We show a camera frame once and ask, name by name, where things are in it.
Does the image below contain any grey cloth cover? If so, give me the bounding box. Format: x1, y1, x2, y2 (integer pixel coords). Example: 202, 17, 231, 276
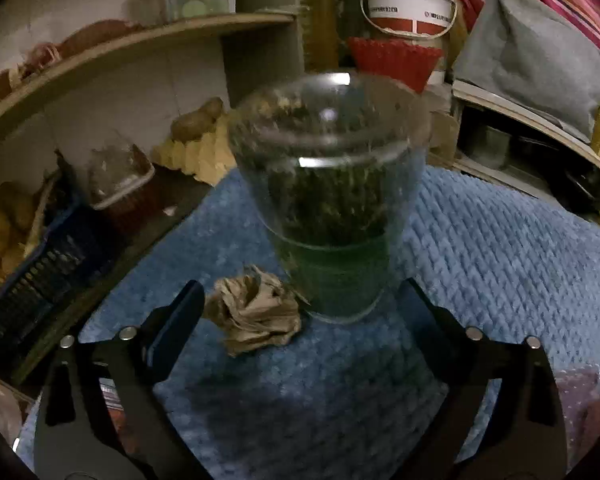
452, 0, 600, 144

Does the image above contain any wooden cabinet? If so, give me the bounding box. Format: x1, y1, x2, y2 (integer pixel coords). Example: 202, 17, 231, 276
449, 79, 600, 237

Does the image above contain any wooden shelf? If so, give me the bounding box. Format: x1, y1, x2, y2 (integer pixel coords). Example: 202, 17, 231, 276
0, 0, 306, 391

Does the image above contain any white plastic bucket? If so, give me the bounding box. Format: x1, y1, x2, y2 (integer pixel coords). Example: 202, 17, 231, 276
359, 0, 459, 42

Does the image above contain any red plastic basket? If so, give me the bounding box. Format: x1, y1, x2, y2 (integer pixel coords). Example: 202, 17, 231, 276
347, 37, 444, 95

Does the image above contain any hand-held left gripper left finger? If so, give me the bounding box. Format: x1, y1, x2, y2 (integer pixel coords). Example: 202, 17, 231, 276
32, 280, 212, 480

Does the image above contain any blue knitted blanket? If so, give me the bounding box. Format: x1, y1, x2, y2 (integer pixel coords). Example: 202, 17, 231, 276
15, 165, 600, 480

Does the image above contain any yellow oil bottle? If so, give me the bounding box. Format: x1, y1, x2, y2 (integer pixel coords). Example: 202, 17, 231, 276
299, 0, 367, 73

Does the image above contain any potato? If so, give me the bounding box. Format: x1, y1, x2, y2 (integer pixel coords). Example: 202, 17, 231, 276
170, 97, 226, 142

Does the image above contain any crumpled brown paper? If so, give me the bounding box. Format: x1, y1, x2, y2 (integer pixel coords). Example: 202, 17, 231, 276
202, 264, 304, 359

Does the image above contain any clear plastic cup with greens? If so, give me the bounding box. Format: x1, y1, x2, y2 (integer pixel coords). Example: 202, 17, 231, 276
227, 71, 434, 324

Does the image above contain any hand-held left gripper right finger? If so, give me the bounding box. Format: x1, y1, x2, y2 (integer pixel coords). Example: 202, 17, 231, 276
401, 277, 569, 480

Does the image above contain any pile of potatoes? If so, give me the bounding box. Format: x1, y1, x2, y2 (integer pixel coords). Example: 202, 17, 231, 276
0, 181, 37, 283

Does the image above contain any red striped cloth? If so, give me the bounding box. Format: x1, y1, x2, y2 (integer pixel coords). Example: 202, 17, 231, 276
440, 0, 600, 88

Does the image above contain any clear lidded plastic container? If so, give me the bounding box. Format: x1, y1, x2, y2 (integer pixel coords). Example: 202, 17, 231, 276
86, 129, 156, 212

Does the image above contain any dark blue plastic crate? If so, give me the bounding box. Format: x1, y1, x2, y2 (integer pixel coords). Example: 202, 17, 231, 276
0, 199, 113, 363

